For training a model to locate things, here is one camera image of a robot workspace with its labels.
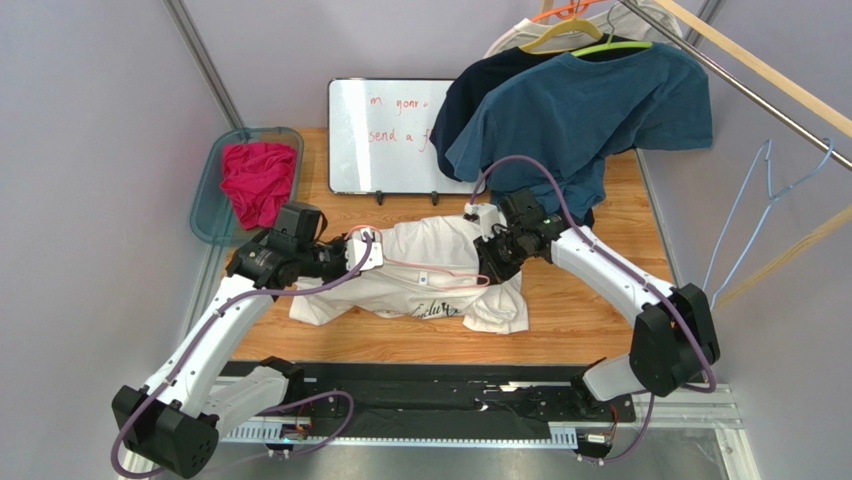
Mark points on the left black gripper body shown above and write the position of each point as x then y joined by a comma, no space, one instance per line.
328,261

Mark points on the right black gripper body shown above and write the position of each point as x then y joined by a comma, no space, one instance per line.
490,250

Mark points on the pink wire hanger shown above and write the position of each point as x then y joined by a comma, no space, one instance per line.
432,268

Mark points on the white floral print t-shirt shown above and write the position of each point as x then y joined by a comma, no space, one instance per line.
398,291

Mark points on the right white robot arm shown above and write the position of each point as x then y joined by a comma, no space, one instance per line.
673,334

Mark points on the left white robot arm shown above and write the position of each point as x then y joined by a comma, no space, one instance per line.
213,333

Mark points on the teal blue hanging t-shirt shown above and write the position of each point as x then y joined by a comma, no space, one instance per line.
556,123

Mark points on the navy hanging t-shirt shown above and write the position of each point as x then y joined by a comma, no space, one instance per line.
468,90

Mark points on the green plastic hanger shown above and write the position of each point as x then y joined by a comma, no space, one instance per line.
612,47

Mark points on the yellow plastic hanger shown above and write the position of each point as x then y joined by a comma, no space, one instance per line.
573,25

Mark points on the orange plastic hanger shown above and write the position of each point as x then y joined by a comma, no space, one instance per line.
567,10

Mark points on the beige hanging t-shirt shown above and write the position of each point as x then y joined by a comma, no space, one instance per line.
617,20

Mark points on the magenta crumpled cloth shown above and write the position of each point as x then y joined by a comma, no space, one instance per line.
258,178

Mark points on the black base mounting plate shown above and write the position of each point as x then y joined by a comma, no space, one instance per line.
447,401

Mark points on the white whiteboard with red writing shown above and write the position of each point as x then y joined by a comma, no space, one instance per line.
378,137

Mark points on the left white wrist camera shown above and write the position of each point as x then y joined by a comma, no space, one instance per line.
363,257

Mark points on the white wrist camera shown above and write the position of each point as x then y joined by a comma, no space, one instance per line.
486,216
363,257

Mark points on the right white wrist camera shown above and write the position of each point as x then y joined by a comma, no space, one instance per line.
486,216

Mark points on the aluminium rail frame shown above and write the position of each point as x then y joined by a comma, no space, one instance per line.
286,433

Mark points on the metal clothes rail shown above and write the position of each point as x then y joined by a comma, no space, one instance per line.
762,69

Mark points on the wooden rack frame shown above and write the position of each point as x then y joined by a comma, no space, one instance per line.
842,218

